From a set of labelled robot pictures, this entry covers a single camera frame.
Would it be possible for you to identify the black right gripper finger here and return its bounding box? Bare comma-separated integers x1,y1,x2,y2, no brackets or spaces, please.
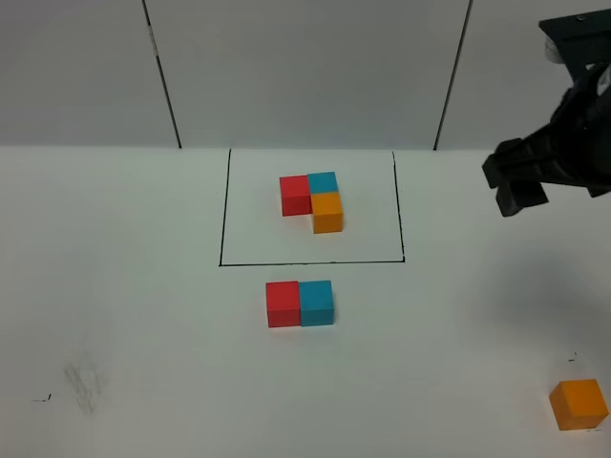
482,138,542,189
496,181,549,218

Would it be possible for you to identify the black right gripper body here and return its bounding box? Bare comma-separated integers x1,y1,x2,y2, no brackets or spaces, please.
536,62,610,198

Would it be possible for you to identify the orange template cube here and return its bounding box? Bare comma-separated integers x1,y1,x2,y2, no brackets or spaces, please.
311,192,344,234

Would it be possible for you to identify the blue template cube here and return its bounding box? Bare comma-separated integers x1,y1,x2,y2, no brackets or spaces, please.
307,172,339,195

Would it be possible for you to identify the red template cube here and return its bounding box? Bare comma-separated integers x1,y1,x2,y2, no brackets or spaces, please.
279,175,312,217

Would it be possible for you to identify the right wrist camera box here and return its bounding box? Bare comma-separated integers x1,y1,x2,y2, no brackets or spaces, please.
538,10,610,81

